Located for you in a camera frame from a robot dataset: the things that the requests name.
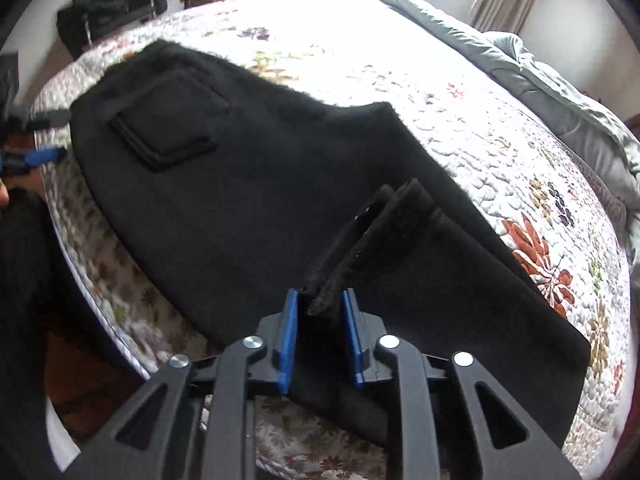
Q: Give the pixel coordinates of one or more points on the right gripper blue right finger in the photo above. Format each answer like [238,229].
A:
[353,326]

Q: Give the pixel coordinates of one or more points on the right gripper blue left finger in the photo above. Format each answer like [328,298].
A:
[286,340]

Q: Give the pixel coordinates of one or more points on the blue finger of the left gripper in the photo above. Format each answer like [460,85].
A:
[36,158]
[49,119]

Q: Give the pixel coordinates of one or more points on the black pants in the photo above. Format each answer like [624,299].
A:
[228,190]

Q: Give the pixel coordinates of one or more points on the person's black trouser leg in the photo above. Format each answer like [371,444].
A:
[38,297]

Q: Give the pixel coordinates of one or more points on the floral quilted bedspread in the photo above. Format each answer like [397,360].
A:
[543,200]

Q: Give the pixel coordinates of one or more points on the grey crumpled duvet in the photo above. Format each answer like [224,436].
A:
[587,127]

